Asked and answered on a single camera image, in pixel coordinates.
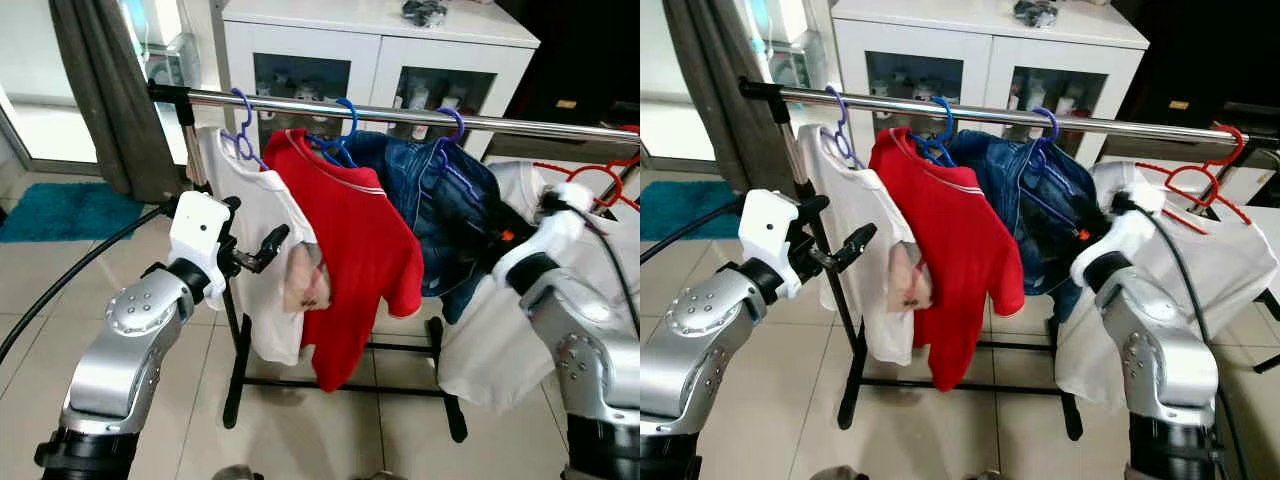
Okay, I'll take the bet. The grey curtain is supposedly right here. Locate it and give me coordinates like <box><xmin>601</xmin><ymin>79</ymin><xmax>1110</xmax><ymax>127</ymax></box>
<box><xmin>662</xmin><ymin>0</ymin><xmax>801</xmax><ymax>199</ymax></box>
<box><xmin>48</xmin><ymin>0</ymin><xmax>193</xmax><ymax>204</ymax></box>

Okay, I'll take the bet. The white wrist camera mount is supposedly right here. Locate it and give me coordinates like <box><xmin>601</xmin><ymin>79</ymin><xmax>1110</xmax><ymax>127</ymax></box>
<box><xmin>493</xmin><ymin>183</ymin><xmax>597</xmax><ymax>287</ymax></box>
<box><xmin>738</xmin><ymin>188</ymin><xmax>804</xmax><ymax>299</ymax></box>
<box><xmin>1070</xmin><ymin>185</ymin><xmax>1166</xmax><ymax>287</ymax></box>
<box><xmin>168</xmin><ymin>190</ymin><xmax>233</xmax><ymax>284</ymax></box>

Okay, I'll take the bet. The black cabinet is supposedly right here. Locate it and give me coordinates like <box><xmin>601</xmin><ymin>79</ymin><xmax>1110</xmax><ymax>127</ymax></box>
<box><xmin>495</xmin><ymin>0</ymin><xmax>641</xmax><ymax>131</ymax></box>
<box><xmin>1105</xmin><ymin>0</ymin><xmax>1280</xmax><ymax>141</ymax></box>

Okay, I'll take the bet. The white t-shirt with print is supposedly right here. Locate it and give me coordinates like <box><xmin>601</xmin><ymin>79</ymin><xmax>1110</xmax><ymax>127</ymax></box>
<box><xmin>193</xmin><ymin>125</ymin><xmax>326</xmax><ymax>366</ymax></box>
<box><xmin>800</xmin><ymin>122</ymin><xmax>936</xmax><ymax>366</ymax></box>

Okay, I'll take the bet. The red clothes hanger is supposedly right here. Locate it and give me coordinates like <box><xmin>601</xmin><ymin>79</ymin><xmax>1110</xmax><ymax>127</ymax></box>
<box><xmin>532</xmin><ymin>125</ymin><xmax>641</xmax><ymax>213</ymax></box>
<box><xmin>1135</xmin><ymin>122</ymin><xmax>1256</xmax><ymax>226</ymax></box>

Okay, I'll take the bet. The red t-shirt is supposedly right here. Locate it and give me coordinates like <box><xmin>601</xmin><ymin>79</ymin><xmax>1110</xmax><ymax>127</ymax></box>
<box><xmin>262</xmin><ymin>128</ymin><xmax>426</xmax><ymax>393</ymax></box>
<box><xmin>868</xmin><ymin>126</ymin><xmax>1026</xmax><ymax>393</ymax></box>

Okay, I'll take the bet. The white glass-door cabinet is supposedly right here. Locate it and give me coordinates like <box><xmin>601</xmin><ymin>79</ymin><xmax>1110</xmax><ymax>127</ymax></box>
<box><xmin>830</xmin><ymin>0</ymin><xmax>1151</xmax><ymax>166</ymax></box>
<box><xmin>220</xmin><ymin>0</ymin><xmax>541</xmax><ymax>166</ymax></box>

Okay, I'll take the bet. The black bundle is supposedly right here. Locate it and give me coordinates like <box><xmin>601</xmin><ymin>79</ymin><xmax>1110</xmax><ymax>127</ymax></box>
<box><xmin>1013</xmin><ymin>0</ymin><xmax>1059</xmax><ymax>28</ymax></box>
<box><xmin>402</xmin><ymin>0</ymin><xmax>449</xmax><ymax>28</ymax></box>

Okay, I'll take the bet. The metal clothes rack black frame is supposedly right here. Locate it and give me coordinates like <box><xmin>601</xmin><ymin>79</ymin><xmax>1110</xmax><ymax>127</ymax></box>
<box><xmin>738</xmin><ymin>78</ymin><xmax>1280</xmax><ymax>443</ymax></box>
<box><xmin>148</xmin><ymin>82</ymin><xmax>641</xmax><ymax>443</ymax></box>

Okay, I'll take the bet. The purple clothes hanger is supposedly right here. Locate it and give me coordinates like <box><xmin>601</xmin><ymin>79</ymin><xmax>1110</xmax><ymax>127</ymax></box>
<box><xmin>1028</xmin><ymin>105</ymin><xmax>1086</xmax><ymax>231</ymax></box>
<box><xmin>225</xmin><ymin>88</ymin><xmax>271</xmax><ymax>171</ymax></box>
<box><xmin>822</xmin><ymin>85</ymin><xmax>861</xmax><ymax>169</ymax></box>
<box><xmin>430</xmin><ymin>107</ymin><xmax>491</xmax><ymax>201</ymax></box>

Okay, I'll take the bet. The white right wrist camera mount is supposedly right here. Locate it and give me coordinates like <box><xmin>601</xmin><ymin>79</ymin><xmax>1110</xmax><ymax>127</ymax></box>
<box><xmin>1070</xmin><ymin>185</ymin><xmax>1166</xmax><ymax>287</ymax></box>
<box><xmin>493</xmin><ymin>183</ymin><xmax>597</xmax><ymax>287</ymax></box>

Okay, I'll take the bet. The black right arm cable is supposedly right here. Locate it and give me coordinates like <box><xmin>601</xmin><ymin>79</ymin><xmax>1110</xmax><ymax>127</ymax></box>
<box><xmin>1115</xmin><ymin>195</ymin><xmax>1251</xmax><ymax>480</ymax></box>
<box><xmin>540</xmin><ymin>198</ymin><xmax>641</xmax><ymax>336</ymax></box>

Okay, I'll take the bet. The plain white t-shirt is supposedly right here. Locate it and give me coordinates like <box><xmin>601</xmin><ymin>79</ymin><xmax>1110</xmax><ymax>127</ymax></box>
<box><xmin>1055</xmin><ymin>160</ymin><xmax>1280</xmax><ymax>416</ymax></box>
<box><xmin>437</xmin><ymin>158</ymin><xmax>641</xmax><ymax>416</ymax></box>

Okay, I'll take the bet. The teal rug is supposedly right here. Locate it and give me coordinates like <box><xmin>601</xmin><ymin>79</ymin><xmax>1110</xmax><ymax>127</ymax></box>
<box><xmin>640</xmin><ymin>180</ymin><xmax>746</xmax><ymax>243</ymax></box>
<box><xmin>0</xmin><ymin>183</ymin><xmax>146</xmax><ymax>244</ymax></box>

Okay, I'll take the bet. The blue denim jacket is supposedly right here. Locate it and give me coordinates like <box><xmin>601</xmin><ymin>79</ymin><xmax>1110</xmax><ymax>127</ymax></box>
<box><xmin>345</xmin><ymin>130</ymin><xmax>506</xmax><ymax>323</ymax></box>
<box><xmin>945</xmin><ymin>128</ymin><xmax>1101</xmax><ymax>323</ymax></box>

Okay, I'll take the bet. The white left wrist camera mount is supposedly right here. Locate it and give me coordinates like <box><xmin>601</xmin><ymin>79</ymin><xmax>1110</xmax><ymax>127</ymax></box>
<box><xmin>168</xmin><ymin>190</ymin><xmax>233</xmax><ymax>284</ymax></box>
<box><xmin>738</xmin><ymin>188</ymin><xmax>804</xmax><ymax>299</ymax></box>

